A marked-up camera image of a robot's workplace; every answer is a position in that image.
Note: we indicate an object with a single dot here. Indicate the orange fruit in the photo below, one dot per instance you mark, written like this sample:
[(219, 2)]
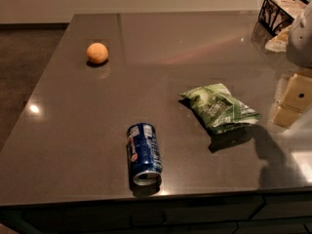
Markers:
[(97, 53)]

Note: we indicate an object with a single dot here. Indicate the black wire basket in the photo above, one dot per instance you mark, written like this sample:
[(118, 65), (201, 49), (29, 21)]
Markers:
[(263, 17)]

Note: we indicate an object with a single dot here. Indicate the blue pepsi can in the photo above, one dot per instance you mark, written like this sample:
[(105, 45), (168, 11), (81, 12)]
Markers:
[(143, 154)]

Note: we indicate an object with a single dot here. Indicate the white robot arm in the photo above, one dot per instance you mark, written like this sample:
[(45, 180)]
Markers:
[(299, 47)]

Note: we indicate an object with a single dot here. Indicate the green chip bag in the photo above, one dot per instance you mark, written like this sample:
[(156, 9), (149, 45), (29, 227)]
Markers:
[(218, 109)]

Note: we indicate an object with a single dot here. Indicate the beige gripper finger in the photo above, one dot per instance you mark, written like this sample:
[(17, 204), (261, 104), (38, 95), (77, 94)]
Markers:
[(298, 93), (283, 117)]

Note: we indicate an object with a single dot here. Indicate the white napkins in basket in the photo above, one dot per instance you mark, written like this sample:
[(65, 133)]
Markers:
[(282, 13)]

